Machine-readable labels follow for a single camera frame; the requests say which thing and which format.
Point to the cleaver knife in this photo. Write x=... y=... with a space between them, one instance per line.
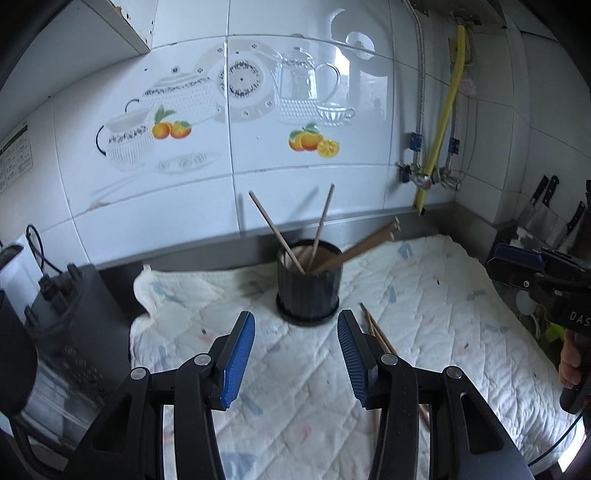
x=542 y=219

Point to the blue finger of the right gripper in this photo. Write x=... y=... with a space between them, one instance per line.
x=508 y=253
x=510 y=273

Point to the white wall shelf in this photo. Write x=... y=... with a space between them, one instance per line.
x=64 y=41

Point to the black ribbed utensil holder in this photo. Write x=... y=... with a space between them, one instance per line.
x=306 y=300

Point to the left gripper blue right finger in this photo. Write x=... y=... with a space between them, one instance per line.
x=467 y=440

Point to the black blender base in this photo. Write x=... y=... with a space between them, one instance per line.
x=81 y=337

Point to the white quilted cloth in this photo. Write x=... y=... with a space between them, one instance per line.
x=297 y=415

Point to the person right hand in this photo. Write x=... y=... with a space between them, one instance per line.
x=571 y=359

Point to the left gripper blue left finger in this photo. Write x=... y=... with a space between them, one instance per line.
x=125 y=441

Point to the white plastic ladle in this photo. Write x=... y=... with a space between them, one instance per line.
x=529 y=314

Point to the red handle water valve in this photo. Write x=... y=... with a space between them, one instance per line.
x=410 y=173

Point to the chrome water valve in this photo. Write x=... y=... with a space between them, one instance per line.
x=448 y=180

